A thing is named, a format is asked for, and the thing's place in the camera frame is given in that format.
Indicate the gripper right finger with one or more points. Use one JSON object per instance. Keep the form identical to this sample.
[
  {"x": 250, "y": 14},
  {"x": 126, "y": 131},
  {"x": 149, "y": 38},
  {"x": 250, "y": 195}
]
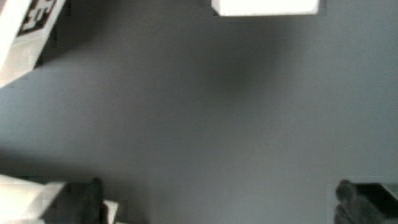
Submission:
[{"x": 366, "y": 203}]

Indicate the white square tabletop part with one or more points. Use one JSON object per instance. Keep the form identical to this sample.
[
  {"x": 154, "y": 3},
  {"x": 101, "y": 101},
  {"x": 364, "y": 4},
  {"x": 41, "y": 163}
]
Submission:
[{"x": 25, "y": 200}]

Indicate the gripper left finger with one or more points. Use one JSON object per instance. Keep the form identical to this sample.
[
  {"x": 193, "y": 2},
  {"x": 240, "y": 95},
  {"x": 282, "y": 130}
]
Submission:
[{"x": 76, "y": 206}]

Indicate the white leg with tag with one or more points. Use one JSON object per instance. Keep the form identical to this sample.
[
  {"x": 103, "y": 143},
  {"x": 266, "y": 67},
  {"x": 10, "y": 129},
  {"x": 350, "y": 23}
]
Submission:
[{"x": 264, "y": 7}]

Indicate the white leg centre right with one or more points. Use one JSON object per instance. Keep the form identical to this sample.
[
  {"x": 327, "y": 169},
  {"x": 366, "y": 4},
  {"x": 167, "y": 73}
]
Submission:
[{"x": 26, "y": 20}]

